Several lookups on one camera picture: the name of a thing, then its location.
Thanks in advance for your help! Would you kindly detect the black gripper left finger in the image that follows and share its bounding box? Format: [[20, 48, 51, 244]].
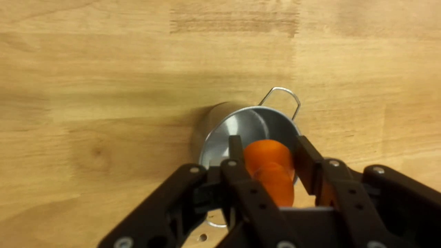
[[97, 134, 305, 248]]

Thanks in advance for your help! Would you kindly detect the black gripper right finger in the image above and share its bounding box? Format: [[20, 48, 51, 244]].
[[294, 137, 441, 248]]

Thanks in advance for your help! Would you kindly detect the orange toy object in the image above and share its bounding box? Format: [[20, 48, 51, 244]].
[[244, 139, 295, 207]]

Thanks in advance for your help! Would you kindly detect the small steel pot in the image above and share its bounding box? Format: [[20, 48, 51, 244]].
[[196, 86, 304, 230]]

